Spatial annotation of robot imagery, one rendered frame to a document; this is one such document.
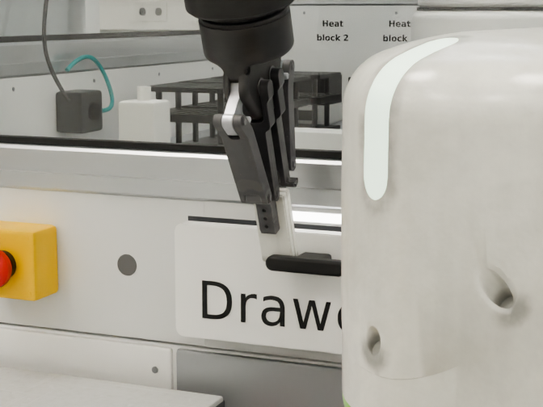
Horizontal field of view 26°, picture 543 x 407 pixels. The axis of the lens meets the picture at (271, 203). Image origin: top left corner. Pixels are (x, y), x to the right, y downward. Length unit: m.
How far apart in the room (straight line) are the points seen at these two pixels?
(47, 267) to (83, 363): 0.11
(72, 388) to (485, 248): 0.77
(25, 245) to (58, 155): 0.10
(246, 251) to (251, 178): 0.13
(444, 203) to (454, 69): 0.05
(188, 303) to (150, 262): 0.07
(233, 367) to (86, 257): 0.19
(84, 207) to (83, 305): 0.10
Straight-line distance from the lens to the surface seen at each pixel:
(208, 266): 1.11
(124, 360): 1.21
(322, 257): 1.04
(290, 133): 1.03
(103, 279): 1.20
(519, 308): 0.47
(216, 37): 0.94
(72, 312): 1.23
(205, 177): 1.13
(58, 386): 1.19
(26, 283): 1.20
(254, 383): 1.15
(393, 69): 0.48
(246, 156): 0.96
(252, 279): 1.09
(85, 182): 1.19
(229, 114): 0.94
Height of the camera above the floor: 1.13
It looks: 9 degrees down
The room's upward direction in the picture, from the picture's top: straight up
